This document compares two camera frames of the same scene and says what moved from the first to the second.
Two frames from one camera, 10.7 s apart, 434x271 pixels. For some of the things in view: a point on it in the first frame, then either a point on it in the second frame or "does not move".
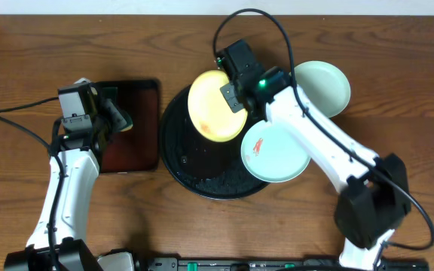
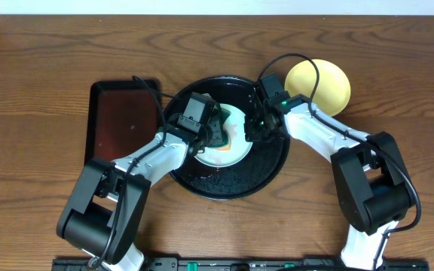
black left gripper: [108, 113] -> [216, 132]
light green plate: [273, 153] -> [239, 146]
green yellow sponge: [117, 118] -> [227, 144]
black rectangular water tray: [137, 148] does not move
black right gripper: [228, 94] -> [252, 135]
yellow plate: [209, 114] -> [333, 91]
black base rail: [295, 264] does not move
